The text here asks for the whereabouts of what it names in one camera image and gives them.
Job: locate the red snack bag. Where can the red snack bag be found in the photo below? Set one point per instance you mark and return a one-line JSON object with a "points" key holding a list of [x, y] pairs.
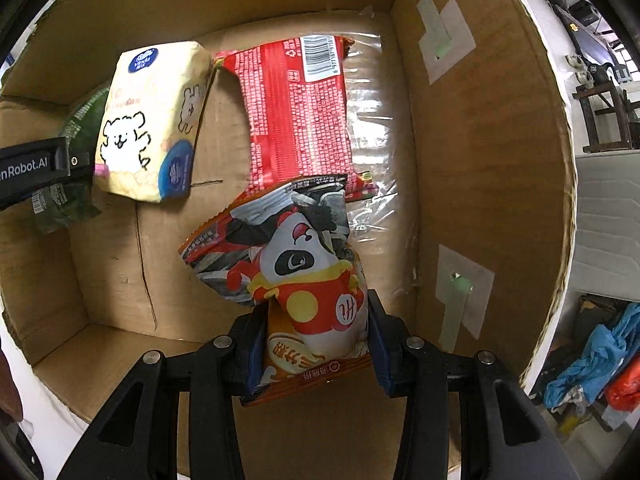
{"points": [[295, 120]]}

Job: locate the cream tissue pack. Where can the cream tissue pack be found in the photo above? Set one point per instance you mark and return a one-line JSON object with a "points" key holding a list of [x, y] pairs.
{"points": [[150, 125]]}

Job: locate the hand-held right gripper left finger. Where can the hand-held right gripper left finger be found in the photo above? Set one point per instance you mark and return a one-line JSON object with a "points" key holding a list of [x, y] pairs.
{"points": [[254, 355]]}

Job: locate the dark red object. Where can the dark red object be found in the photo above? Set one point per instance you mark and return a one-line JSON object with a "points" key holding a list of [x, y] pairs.
{"points": [[9, 385]]}

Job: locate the blue cloth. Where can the blue cloth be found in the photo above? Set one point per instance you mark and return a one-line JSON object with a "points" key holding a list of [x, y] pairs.
{"points": [[595, 355]]}

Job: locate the red cloth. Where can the red cloth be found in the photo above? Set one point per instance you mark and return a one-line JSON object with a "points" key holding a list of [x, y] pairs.
{"points": [[625, 390]]}

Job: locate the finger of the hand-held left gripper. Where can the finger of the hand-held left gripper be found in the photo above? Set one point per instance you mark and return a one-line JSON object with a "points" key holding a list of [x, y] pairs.
{"points": [[50, 170]]}

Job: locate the cardboard box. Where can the cardboard box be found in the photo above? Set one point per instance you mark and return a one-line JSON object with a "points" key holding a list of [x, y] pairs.
{"points": [[320, 170]]}

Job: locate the orange panda snack bag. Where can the orange panda snack bag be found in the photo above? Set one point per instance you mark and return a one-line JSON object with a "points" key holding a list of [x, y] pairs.
{"points": [[300, 280]]}

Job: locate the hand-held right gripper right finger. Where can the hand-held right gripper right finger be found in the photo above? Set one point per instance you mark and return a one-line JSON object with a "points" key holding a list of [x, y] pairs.
{"points": [[376, 355]]}

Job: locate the green snack bag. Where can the green snack bag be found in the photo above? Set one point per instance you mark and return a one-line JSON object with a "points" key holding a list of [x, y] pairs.
{"points": [[75, 160]]}

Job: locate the wooden stool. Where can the wooden stool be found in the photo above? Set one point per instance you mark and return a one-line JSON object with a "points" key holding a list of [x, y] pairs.
{"points": [[602, 115]]}

